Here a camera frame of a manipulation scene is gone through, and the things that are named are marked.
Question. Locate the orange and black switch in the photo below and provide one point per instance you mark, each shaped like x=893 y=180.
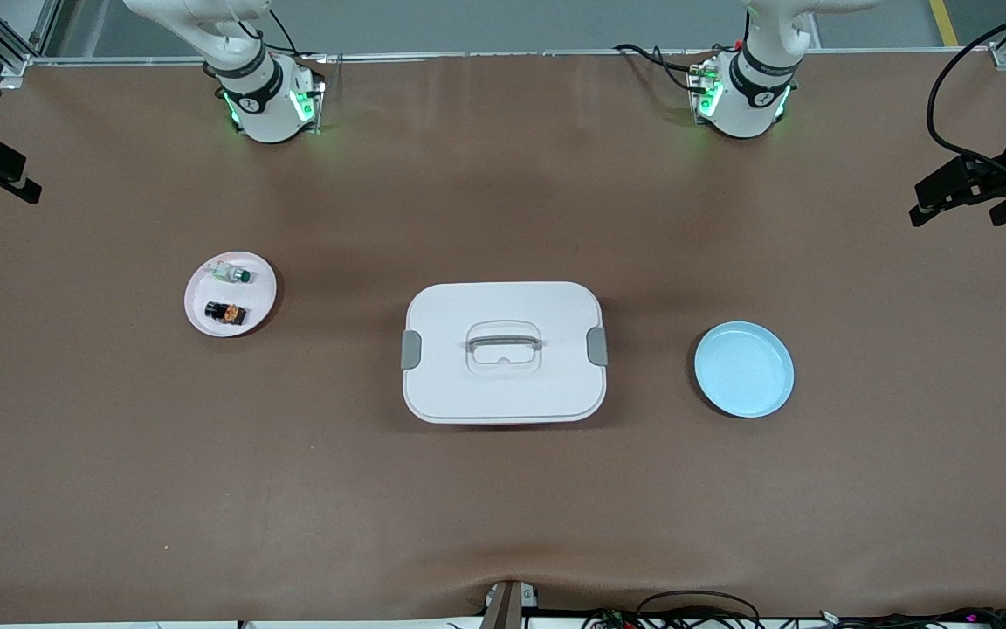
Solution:
x=225 y=313

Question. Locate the white lidded storage box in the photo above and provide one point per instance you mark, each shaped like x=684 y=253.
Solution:
x=503 y=393

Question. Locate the light blue round plate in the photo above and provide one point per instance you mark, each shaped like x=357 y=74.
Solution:
x=743 y=371

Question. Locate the pink round plate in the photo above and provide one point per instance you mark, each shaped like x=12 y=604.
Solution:
x=260 y=297

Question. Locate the green and white switch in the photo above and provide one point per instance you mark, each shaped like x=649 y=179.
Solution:
x=239 y=276

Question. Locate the aluminium frame rail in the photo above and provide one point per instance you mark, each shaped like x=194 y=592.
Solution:
x=398 y=57

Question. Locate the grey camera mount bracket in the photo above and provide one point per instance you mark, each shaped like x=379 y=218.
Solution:
x=507 y=607

